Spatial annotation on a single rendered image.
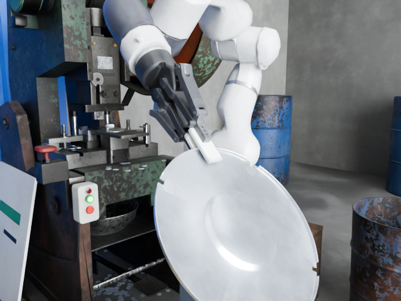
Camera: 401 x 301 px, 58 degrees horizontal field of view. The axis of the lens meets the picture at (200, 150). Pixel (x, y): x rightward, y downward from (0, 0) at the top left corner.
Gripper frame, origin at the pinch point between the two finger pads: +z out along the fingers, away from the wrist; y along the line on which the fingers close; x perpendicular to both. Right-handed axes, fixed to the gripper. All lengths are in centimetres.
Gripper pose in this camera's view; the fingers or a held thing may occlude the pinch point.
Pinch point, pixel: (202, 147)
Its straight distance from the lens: 60.6
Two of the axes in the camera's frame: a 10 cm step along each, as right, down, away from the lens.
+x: 7.4, -0.9, 6.7
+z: 4.6, 7.9, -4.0
